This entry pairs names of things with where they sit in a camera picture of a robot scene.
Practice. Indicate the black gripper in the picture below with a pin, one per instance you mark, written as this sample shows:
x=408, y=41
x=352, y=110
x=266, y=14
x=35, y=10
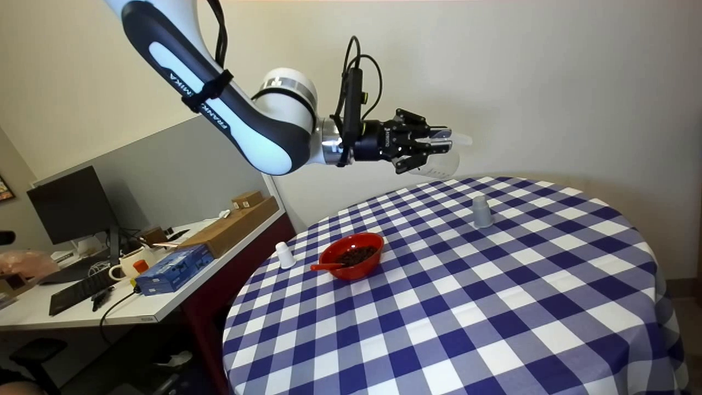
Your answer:
x=375, y=141

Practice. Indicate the clear plastic measuring jar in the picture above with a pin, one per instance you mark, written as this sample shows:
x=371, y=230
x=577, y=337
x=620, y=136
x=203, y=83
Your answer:
x=458, y=156

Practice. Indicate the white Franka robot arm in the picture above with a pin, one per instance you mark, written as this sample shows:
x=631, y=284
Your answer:
x=278, y=138

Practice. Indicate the red bowl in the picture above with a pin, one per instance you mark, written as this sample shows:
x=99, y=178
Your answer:
x=352, y=274

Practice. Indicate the upturned translucent white cup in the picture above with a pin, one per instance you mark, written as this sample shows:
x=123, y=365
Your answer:
x=481, y=212

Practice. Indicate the dark coffee beans pile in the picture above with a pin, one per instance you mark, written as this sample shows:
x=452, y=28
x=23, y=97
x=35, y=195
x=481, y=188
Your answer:
x=359, y=255

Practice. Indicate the orange plastic spoon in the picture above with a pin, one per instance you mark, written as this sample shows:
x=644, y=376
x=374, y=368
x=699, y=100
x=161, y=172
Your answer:
x=322, y=265

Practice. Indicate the small white bottle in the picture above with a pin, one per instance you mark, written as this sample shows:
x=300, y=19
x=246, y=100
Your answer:
x=284, y=257

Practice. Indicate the long brown cardboard box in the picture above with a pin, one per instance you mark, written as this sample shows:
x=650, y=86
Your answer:
x=233, y=226

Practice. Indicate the blue white checkered tablecloth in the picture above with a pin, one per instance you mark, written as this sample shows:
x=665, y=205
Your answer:
x=511, y=330

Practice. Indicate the grey partition panel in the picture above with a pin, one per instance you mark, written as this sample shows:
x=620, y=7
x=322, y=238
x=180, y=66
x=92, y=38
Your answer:
x=182, y=175

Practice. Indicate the dark red desk panel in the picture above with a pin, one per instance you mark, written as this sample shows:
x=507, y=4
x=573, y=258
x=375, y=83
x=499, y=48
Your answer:
x=221, y=291

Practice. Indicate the blue cardboard box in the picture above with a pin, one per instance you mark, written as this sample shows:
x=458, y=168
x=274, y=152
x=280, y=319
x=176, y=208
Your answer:
x=172, y=273

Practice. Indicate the white mug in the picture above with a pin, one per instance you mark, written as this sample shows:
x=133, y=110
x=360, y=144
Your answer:
x=129, y=267

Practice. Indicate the white desk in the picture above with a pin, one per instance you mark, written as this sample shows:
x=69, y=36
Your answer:
x=145, y=307

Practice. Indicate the black computer monitor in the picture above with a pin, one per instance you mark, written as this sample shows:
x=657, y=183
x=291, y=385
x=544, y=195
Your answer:
x=69, y=205

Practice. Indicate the black keyboard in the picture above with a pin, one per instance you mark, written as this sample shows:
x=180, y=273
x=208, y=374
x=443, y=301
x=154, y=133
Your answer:
x=78, y=291

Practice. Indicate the pink cloth bundle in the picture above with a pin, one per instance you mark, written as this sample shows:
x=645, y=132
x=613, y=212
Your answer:
x=25, y=264

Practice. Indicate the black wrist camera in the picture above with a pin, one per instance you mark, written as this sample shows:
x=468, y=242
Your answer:
x=353, y=100

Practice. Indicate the framed wall picture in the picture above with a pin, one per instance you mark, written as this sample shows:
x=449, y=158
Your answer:
x=6, y=188

